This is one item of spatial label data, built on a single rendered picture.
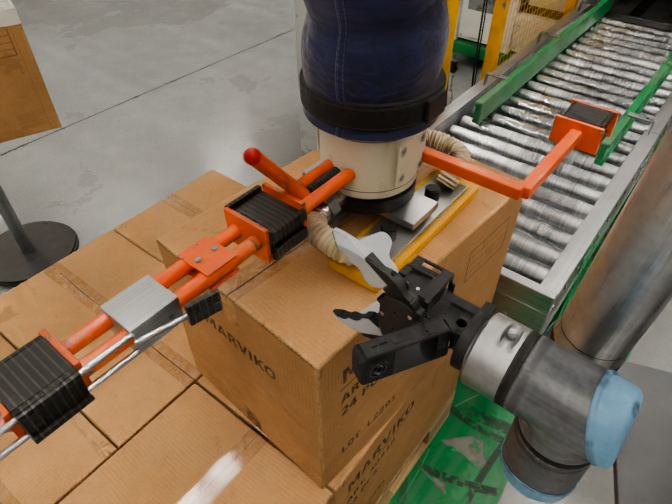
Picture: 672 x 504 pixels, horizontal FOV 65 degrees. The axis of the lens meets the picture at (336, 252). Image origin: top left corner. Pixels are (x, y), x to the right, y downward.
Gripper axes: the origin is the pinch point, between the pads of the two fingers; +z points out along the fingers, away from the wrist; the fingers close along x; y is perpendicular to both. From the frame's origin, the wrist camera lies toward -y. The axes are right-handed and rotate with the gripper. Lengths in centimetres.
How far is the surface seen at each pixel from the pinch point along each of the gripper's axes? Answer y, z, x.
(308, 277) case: 7.1, 10.3, -12.7
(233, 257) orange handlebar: -6.2, 11.0, 1.2
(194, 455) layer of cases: -16, 22, -53
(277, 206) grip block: 4.9, 13.6, 1.6
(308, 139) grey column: 131, 122, -87
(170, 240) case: -1.3, 35.1, -12.8
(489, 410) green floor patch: 66, -13, -107
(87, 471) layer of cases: -31, 36, -53
